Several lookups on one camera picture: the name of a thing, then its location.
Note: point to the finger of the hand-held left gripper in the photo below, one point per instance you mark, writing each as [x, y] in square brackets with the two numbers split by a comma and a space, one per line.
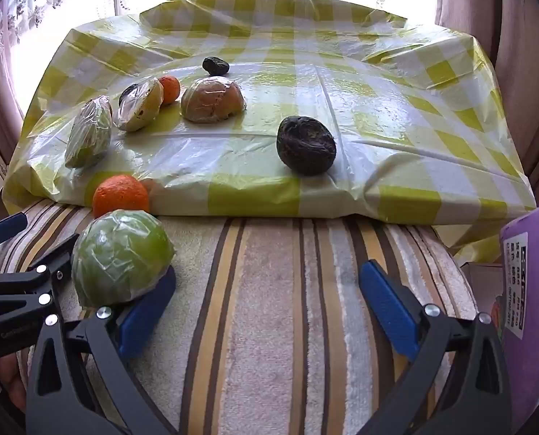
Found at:
[38, 283]
[4, 231]

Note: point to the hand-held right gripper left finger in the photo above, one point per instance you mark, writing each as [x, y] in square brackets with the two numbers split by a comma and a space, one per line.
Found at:
[144, 315]

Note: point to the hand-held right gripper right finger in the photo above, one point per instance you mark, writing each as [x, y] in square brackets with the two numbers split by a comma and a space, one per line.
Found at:
[387, 308]

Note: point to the large green fruit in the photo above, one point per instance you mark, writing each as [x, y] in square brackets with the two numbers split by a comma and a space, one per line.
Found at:
[120, 258]

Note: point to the person's left hand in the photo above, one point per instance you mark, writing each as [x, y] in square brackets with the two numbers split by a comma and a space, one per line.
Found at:
[9, 378]

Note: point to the striped towel blanket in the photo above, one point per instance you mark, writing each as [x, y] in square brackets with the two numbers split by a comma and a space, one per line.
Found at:
[269, 326]

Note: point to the large orange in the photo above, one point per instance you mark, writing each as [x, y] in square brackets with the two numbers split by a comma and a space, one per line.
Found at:
[120, 195]

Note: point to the wrapped green fruit half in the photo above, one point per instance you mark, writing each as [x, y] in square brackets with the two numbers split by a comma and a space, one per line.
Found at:
[89, 133]

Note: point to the large dark wrinkled fruit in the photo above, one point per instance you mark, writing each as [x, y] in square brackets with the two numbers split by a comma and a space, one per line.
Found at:
[306, 145]

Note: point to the yellow checked plastic tablecloth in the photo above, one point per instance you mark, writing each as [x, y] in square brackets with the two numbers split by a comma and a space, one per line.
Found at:
[274, 163]

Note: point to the wrapped yellow fruit half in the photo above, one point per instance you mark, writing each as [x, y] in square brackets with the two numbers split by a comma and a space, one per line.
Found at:
[140, 105]

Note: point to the white lace curtain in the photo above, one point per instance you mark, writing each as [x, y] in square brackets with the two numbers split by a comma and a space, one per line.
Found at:
[47, 18]

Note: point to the small orange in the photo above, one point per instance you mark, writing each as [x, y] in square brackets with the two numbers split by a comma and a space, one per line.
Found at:
[170, 88]

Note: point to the wrapped brown apple half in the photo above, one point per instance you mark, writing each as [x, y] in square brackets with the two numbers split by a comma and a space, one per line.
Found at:
[212, 99]

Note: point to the small dark wrinkled fruit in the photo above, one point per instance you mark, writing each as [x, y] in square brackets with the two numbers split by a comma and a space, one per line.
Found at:
[215, 65]

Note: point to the pink curtain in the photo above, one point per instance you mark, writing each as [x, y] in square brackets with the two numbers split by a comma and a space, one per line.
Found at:
[514, 54]

